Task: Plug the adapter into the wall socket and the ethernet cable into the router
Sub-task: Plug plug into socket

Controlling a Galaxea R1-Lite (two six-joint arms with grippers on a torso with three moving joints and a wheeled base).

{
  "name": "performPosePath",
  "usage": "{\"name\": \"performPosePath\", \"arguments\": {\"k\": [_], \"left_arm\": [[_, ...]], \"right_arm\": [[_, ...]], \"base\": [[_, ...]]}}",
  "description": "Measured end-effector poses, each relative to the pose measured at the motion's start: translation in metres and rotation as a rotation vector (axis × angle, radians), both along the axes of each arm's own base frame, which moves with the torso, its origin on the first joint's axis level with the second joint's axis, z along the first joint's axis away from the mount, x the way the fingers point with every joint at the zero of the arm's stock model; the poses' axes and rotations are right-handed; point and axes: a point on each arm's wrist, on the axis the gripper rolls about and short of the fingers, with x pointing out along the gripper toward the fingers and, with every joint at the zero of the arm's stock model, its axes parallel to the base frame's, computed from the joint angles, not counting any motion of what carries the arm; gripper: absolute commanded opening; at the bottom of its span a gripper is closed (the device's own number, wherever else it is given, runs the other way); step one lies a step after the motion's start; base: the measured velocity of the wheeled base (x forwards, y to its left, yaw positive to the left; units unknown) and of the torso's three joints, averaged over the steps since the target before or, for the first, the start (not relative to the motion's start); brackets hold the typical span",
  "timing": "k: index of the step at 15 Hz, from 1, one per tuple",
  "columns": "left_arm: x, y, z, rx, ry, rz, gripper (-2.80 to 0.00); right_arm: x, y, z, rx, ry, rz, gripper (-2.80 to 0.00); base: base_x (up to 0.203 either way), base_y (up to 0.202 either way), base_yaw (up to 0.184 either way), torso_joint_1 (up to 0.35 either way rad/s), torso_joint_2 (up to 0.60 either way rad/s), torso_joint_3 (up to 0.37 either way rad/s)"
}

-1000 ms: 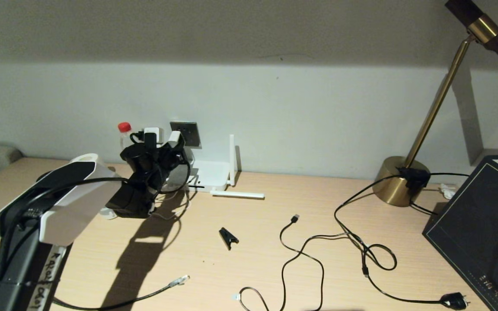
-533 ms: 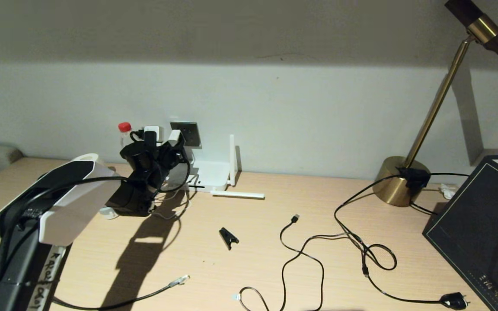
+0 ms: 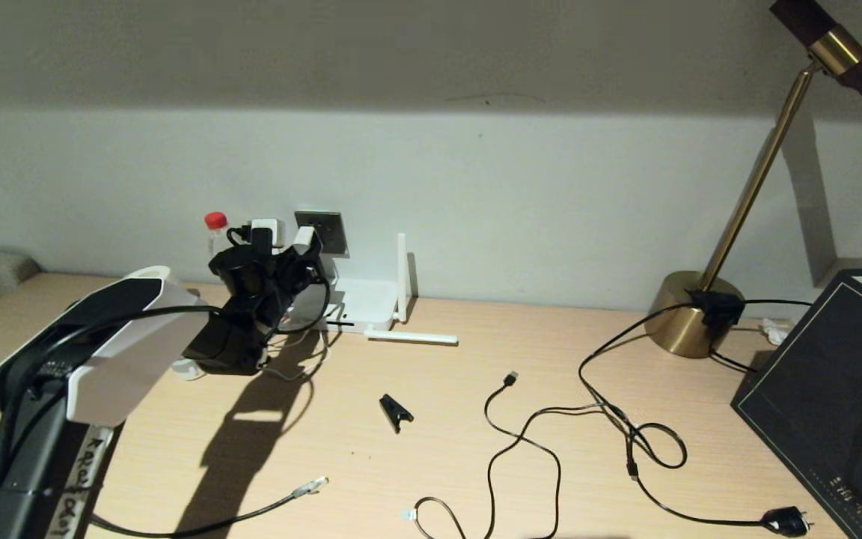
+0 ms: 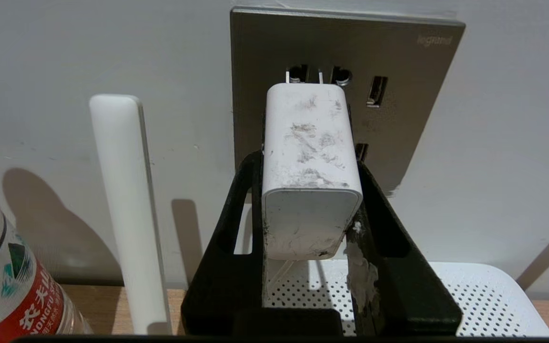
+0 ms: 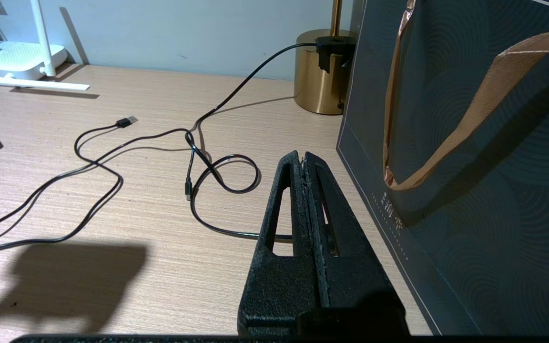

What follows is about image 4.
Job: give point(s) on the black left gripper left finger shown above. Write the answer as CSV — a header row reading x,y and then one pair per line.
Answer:
x,y
222,286

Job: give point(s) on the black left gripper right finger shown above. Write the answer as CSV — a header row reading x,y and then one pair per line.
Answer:
x,y
398,295

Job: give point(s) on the white power adapter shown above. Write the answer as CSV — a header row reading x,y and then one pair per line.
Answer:
x,y
310,190

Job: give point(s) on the white router with antennas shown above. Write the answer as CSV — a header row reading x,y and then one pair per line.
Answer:
x,y
470,295

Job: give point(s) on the clear bottle red cap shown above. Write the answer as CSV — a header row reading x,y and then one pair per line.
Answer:
x,y
17,295

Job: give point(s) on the grey wall socket plate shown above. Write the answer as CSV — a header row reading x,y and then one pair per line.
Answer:
x,y
408,71

